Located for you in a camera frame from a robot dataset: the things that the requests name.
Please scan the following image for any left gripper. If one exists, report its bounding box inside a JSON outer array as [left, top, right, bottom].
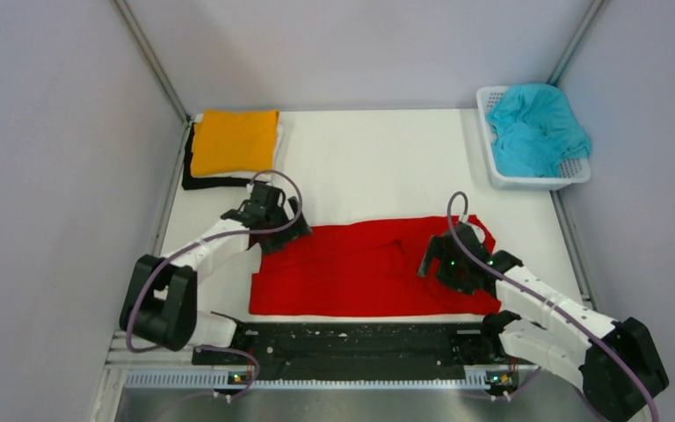
[[259, 196, 312, 254]]

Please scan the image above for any white plastic basket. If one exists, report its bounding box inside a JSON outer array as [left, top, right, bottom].
[[475, 85, 592, 191]]

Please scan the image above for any left aluminium corner post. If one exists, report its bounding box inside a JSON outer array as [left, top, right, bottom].
[[109, 0, 190, 122]]

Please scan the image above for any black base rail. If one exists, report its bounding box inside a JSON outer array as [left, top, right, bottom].
[[192, 323, 526, 382]]

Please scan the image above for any black folded t-shirt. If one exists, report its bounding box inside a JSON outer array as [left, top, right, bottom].
[[181, 123, 254, 191]]

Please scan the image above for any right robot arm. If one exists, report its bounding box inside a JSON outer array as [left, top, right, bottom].
[[417, 222, 670, 421]]

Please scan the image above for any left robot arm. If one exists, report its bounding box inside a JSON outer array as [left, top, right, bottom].
[[119, 182, 312, 364]]

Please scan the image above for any orange folded t-shirt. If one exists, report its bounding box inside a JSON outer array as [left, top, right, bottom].
[[190, 108, 280, 178]]

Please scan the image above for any right aluminium corner post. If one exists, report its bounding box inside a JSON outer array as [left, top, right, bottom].
[[547, 0, 610, 86]]

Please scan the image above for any teal t-shirt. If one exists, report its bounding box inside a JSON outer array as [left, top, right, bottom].
[[485, 84, 592, 178]]

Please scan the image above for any aluminium corner post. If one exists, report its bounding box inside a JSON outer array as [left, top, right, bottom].
[[109, 0, 190, 122], [547, 0, 610, 86]]

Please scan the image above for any red t-shirt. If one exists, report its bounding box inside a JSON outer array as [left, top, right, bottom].
[[249, 216, 501, 317]]

